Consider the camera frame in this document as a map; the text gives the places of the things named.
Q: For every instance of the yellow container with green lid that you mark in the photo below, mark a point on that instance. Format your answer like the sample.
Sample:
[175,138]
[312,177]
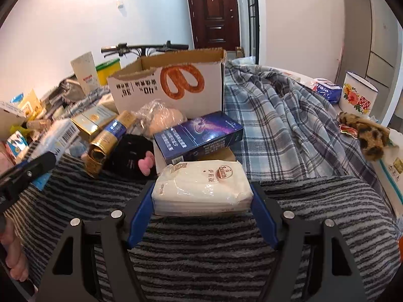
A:
[108,69]

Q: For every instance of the person's left hand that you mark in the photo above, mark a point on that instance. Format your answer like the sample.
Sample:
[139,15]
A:
[14,254]

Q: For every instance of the grey striped blanket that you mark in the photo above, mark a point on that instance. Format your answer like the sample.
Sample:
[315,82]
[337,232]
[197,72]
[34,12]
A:
[201,258]

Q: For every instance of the grey foil bag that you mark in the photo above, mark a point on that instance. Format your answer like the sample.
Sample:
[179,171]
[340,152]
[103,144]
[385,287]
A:
[67,89]

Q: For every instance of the bread in plastic bag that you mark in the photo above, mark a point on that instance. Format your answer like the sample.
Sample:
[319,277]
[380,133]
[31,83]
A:
[163,118]

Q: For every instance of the white barcode box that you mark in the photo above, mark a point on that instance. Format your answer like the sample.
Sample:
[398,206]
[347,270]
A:
[59,135]

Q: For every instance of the grey cabinet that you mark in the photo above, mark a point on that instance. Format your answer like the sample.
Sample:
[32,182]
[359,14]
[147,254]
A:
[371,37]

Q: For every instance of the white tissue pack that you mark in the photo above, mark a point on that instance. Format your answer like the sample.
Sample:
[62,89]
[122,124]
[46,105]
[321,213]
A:
[201,188]

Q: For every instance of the white paper cup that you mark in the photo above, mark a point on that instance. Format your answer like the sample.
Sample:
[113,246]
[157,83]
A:
[85,72]

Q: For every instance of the blue cigarette carton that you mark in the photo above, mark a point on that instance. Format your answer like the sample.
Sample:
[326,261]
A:
[195,138]

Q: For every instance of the orange panel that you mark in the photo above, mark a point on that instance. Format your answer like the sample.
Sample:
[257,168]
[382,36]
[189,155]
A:
[400,248]

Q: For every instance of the gold and blue carton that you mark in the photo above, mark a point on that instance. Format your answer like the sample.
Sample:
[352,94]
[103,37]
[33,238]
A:
[105,138]

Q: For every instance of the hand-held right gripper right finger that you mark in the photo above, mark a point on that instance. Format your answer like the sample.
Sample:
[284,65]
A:
[263,218]

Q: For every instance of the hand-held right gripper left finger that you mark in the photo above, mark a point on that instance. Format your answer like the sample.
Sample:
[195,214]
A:
[138,217]

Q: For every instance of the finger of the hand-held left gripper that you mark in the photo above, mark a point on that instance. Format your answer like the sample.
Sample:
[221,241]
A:
[34,163]

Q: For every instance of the beige tube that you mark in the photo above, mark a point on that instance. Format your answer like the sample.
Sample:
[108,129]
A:
[37,123]

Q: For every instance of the blue white wipes packet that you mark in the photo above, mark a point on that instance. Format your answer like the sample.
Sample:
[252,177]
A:
[326,89]

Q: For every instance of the red green small packet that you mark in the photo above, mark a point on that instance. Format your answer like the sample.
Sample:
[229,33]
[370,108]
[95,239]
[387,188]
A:
[348,131]

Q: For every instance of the blue white small packet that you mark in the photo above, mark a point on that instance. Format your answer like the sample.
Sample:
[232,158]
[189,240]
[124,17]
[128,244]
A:
[17,98]

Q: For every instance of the plaid shirt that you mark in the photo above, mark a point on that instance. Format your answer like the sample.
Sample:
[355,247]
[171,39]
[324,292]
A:
[283,125]

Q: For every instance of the pale box with gold emblem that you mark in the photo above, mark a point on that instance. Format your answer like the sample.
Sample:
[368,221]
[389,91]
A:
[93,118]

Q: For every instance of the yellow packet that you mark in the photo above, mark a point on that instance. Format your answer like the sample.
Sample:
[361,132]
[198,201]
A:
[31,102]

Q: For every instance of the brown paper packet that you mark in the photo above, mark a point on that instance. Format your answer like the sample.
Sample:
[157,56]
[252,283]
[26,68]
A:
[220,155]

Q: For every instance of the leopard print cloth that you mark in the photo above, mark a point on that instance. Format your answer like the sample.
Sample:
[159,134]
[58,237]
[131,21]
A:
[368,135]

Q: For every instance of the blue photo box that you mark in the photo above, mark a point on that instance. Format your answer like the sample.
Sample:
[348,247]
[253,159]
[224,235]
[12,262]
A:
[15,143]

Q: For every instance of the black plush toy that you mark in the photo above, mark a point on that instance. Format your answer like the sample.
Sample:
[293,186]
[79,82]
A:
[126,154]

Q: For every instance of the small cardboard box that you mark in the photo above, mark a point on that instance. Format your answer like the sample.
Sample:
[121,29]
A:
[239,52]

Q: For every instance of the black framed glass door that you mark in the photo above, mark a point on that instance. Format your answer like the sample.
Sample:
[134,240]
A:
[252,19]

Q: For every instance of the brown door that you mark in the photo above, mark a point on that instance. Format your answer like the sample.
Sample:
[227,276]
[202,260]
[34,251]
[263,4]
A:
[214,12]

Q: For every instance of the floral enamel pot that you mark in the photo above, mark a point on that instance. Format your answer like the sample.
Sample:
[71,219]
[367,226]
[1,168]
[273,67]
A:
[359,96]

